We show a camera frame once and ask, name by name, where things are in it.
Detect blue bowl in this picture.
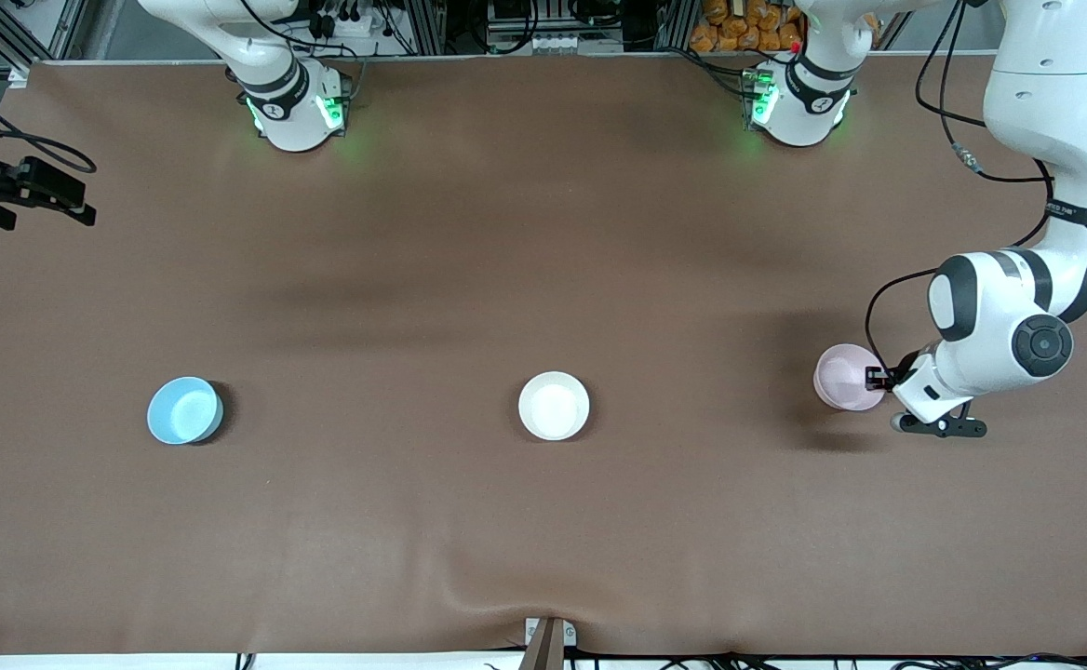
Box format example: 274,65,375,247
147,376,224,446

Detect aluminium frame post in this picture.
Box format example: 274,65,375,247
655,0,699,52
404,0,448,55

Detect white bowl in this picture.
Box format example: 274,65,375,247
518,371,591,441

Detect pink bowl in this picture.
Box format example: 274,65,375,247
813,343,888,412

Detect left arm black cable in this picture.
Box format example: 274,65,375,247
865,0,1087,378

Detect left gripper black camera mount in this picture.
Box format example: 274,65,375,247
890,400,988,439

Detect aluminium frame corner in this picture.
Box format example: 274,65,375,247
0,0,88,85

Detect pile of orange objects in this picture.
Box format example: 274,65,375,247
690,0,879,53

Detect metal camera bracket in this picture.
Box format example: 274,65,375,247
523,616,578,670

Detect brown table mat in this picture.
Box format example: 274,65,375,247
0,51,1087,658

